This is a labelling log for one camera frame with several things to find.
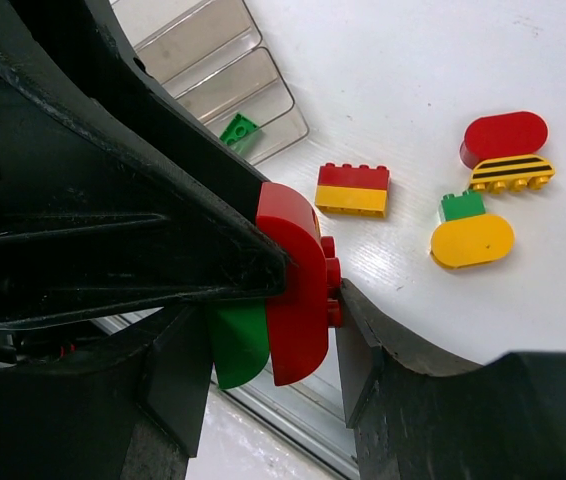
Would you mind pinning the red rectangular lego brick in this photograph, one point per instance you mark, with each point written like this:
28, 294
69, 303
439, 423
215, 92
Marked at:
352, 176

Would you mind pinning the clear bin near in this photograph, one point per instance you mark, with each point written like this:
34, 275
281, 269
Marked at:
253, 86

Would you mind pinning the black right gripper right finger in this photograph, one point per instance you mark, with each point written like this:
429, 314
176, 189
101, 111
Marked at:
418, 411

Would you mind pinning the yellow rectangular lego brick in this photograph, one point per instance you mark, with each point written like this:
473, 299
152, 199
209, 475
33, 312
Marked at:
351, 201

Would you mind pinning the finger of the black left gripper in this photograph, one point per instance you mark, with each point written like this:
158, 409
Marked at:
86, 41

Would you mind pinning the yellow oval lego brick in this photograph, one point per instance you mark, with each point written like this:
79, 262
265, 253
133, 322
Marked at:
472, 241

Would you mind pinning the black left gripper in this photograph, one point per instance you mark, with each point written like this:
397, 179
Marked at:
94, 220

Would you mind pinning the clear bin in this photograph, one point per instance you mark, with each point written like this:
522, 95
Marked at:
174, 37
253, 86

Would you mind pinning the green curved lego brick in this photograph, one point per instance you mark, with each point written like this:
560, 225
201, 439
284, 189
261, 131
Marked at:
239, 341

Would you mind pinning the green sloped lego brick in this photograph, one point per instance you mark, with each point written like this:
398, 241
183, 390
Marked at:
240, 133

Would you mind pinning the red oval lego brick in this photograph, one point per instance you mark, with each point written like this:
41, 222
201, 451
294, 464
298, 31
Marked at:
502, 135

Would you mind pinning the green square lego brick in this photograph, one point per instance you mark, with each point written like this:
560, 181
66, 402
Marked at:
467, 204

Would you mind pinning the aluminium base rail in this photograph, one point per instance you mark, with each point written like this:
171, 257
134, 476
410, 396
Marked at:
261, 431

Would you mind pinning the red curved lego brick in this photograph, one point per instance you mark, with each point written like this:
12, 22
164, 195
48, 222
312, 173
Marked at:
298, 319

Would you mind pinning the yellow black striped lego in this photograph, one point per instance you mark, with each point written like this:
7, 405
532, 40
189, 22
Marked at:
514, 173

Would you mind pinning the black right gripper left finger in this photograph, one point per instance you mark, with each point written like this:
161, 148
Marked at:
128, 406

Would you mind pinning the clear bin middle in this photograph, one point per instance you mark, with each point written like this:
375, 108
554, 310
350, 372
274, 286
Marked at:
174, 37

